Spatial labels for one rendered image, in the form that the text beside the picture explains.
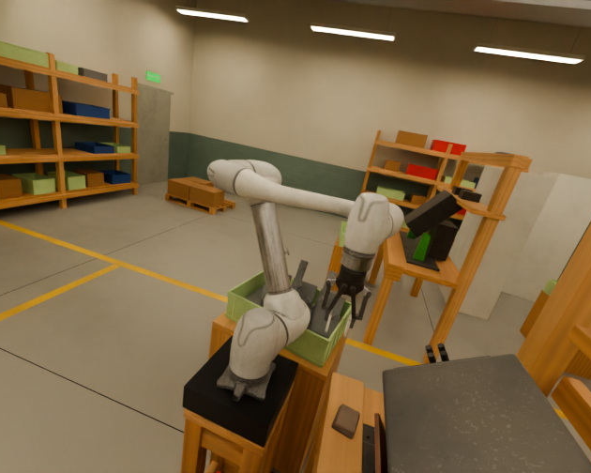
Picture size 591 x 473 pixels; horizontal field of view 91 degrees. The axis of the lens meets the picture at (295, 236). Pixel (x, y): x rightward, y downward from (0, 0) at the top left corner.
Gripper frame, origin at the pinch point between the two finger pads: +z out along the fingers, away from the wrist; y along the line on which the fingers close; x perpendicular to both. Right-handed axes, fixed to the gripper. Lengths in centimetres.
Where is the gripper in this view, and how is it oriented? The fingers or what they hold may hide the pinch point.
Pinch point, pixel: (338, 324)
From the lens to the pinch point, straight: 94.9
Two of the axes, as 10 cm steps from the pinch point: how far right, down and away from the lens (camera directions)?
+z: -1.9, 9.2, 3.3
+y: -9.5, -2.5, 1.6
